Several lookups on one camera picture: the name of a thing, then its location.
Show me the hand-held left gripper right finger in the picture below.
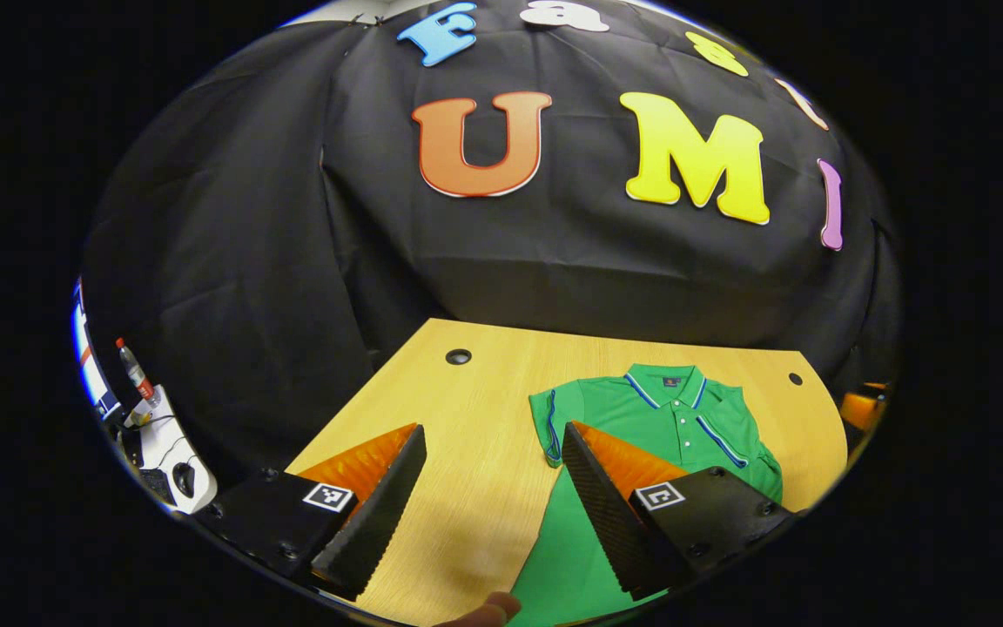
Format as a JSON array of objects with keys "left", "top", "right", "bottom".
[{"left": 561, "top": 421, "right": 805, "bottom": 603}]

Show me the white and blue board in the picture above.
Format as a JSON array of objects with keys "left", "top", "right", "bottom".
[{"left": 72, "top": 279, "right": 124, "bottom": 419}]

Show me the black backdrop cloth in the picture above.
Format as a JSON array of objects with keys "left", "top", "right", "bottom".
[{"left": 79, "top": 0, "right": 903, "bottom": 489}]

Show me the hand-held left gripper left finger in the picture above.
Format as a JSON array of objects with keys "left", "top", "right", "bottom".
[{"left": 188, "top": 423, "right": 428, "bottom": 603}]

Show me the red-capped bottle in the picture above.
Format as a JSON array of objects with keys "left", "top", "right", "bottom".
[{"left": 114, "top": 338, "right": 158, "bottom": 410}]

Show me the green T-shirt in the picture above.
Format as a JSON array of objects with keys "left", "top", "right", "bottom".
[{"left": 508, "top": 363, "right": 785, "bottom": 627}]

